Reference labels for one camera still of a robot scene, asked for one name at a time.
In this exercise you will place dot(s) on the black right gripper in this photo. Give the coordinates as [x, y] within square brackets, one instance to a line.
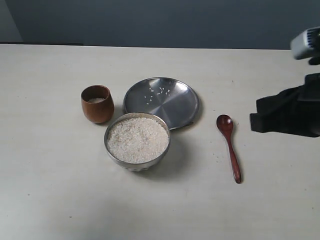
[282, 113]

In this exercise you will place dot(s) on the dark red wooden spoon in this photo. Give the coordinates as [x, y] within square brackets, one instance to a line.
[225, 125]

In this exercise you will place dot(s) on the steel bowl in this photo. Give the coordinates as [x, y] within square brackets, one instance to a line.
[140, 166]

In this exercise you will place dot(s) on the white rice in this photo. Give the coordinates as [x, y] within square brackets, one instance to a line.
[137, 140]

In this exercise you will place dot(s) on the brown wooden cup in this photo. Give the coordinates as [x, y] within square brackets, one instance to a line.
[101, 112]

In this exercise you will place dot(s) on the round steel plate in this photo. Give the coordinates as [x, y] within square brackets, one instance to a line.
[176, 103]

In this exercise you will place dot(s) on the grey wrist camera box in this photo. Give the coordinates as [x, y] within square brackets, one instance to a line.
[307, 44]

